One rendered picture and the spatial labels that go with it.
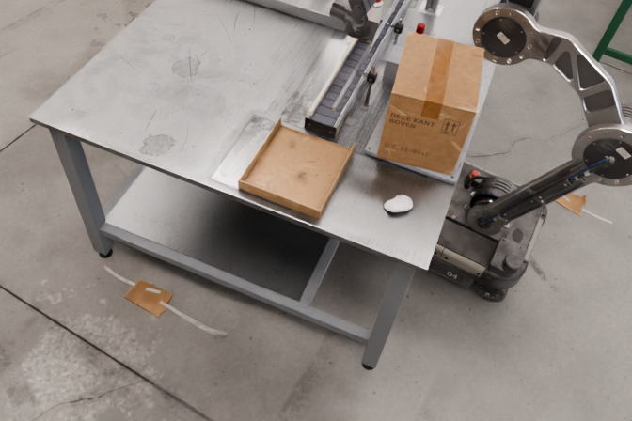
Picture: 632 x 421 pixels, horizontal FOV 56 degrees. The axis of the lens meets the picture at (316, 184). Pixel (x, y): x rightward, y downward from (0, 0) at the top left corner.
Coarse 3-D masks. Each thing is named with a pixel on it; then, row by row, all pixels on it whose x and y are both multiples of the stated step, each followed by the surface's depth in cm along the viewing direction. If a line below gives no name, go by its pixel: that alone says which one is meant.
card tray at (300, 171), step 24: (264, 144) 184; (288, 144) 188; (312, 144) 189; (336, 144) 190; (264, 168) 181; (288, 168) 182; (312, 168) 183; (336, 168) 184; (264, 192) 172; (288, 192) 176; (312, 192) 177; (312, 216) 171
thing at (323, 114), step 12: (396, 12) 231; (384, 36) 225; (360, 48) 215; (372, 48) 216; (348, 60) 210; (348, 72) 206; (336, 84) 202; (324, 96) 197; (336, 96) 198; (348, 96) 198; (324, 108) 194; (324, 120) 190; (336, 120) 191
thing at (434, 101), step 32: (416, 64) 174; (448, 64) 175; (480, 64) 176; (416, 96) 165; (448, 96) 166; (384, 128) 176; (416, 128) 172; (448, 128) 169; (416, 160) 182; (448, 160) 179
